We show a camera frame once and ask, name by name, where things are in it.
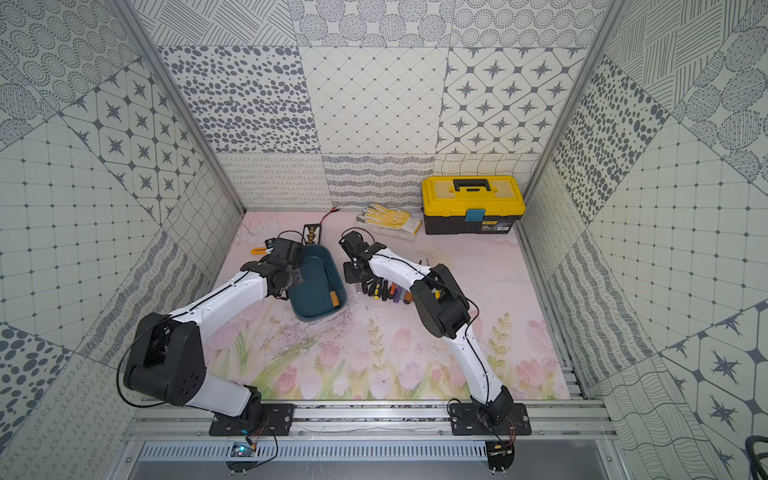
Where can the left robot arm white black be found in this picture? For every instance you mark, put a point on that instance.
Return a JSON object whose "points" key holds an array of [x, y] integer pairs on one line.
{"points": [[166, 359]]}

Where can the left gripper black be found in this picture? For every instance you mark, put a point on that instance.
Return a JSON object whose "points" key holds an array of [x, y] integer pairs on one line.
{"points": [[285, 251]]}

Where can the yellow white work gloves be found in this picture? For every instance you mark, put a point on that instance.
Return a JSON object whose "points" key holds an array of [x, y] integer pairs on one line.
{"points": [[392, 222]]}

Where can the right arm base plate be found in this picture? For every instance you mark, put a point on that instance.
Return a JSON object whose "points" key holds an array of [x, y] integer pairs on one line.
{"points": [[469, 419]]}

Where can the white slotted cable duct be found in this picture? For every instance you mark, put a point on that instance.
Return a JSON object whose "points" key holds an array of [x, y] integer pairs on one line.
{"points": [[453, 450]]}

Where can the aluminium rail frame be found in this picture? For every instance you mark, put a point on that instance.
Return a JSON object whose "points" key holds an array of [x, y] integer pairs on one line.
{"points": [[393, 420]]}

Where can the black balanced charging board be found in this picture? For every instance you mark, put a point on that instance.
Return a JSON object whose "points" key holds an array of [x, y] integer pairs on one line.
{"points": [[312, 233]]}

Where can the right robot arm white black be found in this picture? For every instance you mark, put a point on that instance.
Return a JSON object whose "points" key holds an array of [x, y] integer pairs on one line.
{"points": [[443, 309]]}

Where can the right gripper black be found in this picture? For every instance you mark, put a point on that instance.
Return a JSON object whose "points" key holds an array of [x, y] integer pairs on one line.
{"points": [[349, 275]]}

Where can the teal plastic storage box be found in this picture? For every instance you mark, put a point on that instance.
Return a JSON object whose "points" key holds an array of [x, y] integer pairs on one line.
{"points": [[310, 300]]}

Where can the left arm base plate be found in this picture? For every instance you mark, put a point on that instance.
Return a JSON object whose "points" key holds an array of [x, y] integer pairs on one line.
{"points": [[269, 418]]}

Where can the yellow black toolbox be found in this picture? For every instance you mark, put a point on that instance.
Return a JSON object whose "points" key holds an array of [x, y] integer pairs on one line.
{"points": [[471, 204]]}

